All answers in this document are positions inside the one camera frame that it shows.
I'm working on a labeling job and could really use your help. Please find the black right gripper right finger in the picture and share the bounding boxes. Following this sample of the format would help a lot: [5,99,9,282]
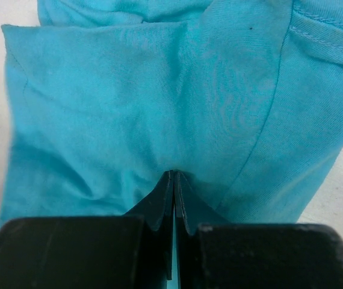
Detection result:
[174,172,343,288]

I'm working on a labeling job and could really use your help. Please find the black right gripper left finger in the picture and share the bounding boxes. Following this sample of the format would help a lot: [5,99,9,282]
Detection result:
[0,171,174,288]

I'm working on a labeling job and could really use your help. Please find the turquoise t shirt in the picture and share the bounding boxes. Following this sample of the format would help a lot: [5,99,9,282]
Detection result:
[0,1,343,227]

